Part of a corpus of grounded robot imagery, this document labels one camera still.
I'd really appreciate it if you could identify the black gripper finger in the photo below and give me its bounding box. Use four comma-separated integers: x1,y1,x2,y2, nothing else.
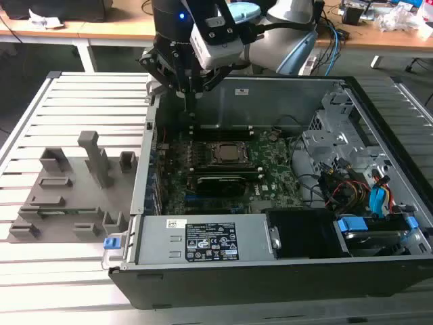
137,47,190,113
189,64,234,113

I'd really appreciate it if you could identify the green RAM stick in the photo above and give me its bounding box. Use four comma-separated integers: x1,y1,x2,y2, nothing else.
36,209,99,217

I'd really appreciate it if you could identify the installed black RAM stick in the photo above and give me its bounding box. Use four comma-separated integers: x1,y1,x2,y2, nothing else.
198,123,253,132

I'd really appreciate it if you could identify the black RAM slot bank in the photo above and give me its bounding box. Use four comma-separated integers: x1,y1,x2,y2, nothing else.
188,165,265,181
188,123,255,140

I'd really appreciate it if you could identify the wooden desk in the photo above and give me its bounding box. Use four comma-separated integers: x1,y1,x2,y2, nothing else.
0,0,433,74

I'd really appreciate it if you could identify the silver CPU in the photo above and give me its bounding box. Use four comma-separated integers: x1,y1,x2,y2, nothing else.
216,142,250,162

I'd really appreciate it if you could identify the CPU socket with metal cover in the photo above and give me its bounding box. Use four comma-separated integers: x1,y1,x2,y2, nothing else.
202,139,258,169

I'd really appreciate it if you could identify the white power strip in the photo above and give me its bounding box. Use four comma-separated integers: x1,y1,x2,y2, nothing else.
299,56,317,76

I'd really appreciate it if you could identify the black bag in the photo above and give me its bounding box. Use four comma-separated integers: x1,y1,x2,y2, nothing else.
5,0,106,23

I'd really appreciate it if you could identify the green motherboard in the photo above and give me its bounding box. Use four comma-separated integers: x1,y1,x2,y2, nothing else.
157,127,305,216

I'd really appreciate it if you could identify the black graphics card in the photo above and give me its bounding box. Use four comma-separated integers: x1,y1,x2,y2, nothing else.
187,174,250,198

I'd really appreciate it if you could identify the white crumpled paper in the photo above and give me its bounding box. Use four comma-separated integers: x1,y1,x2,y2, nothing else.
28,8,64,28

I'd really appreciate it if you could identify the silver chipset heatsink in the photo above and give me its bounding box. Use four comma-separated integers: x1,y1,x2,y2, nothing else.
250,199,273,213

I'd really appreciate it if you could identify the silver drive cage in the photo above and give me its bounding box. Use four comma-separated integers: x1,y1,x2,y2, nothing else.
300,90,402,179

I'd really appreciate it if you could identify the grey parts rack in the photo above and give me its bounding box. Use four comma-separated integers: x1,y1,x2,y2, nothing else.
7,130,139,244

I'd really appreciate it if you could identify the small black device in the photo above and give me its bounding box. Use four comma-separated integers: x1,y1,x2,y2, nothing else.
340,5,368,25

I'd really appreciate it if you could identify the silver power supply with label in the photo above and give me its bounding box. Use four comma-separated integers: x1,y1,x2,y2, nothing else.
130,213,281,267

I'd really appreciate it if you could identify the clear plastic bag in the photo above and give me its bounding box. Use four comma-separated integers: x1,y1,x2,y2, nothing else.
375,2,422,33

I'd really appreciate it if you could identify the black PC case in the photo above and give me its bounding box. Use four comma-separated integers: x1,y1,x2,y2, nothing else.
101,72,433,311

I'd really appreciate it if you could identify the hard disk in blue carrier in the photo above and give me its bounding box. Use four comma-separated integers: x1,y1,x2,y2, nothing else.
333,215,419,259

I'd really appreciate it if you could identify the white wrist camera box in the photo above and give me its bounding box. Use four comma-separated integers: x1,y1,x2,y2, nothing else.
189,16,245,70

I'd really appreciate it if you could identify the black camera cable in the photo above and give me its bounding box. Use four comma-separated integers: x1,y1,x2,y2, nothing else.
242,20,319,45

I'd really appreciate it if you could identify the blue cable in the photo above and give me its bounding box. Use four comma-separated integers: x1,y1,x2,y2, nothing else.
325,23,343,77

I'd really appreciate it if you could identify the red yellow black wire bundle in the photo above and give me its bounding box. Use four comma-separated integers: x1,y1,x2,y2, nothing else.
319,169,373,214

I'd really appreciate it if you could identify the blue flat data wire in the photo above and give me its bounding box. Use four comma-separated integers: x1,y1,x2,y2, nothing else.
369,182,390,220

